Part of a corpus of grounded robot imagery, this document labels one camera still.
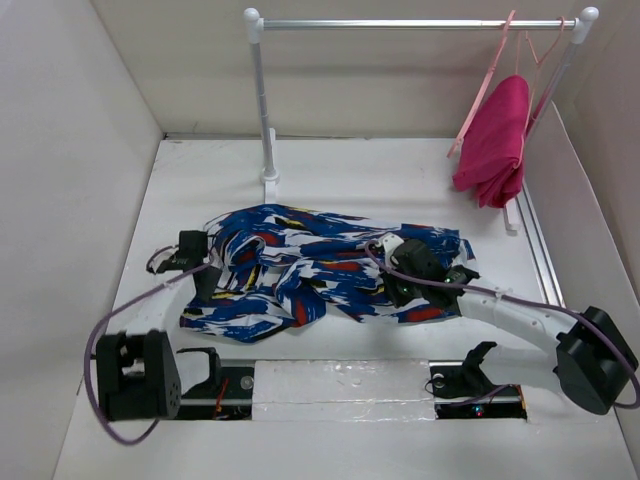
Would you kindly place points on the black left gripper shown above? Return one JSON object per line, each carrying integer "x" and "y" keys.
{"x": 205, "y": 293}

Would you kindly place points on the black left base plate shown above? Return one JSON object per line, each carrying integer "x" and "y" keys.
{"x": 231, "y": 400}

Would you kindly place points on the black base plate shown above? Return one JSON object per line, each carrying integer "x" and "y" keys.
{"x": 458, "y": 398}
{"x": 231, "y": 400}

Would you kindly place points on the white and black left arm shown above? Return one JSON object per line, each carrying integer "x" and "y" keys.
{"x": 141, "y": 373}

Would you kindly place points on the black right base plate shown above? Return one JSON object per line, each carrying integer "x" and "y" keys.
{"x": 458, "y": 398}

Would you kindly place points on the white clothes rack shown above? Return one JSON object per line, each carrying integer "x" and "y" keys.
{"x": 357, "y": 116}

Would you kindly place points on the magenta garment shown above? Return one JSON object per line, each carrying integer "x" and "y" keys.
{"x": 491, "y": 161}

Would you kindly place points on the aluminium rail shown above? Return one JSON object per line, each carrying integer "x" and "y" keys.
{"x": 543, "y": 264}

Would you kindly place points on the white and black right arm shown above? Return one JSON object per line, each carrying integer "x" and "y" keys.
{"x": 581, "y": 355}

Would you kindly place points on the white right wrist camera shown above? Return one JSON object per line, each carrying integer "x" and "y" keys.
{"x": 389, "y": 243}

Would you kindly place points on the blue patterned trousers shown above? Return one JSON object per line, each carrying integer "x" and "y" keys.
{"x": 282, "y": 267}

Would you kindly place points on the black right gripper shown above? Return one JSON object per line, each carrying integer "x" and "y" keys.
{"x": 396, "y": 298}

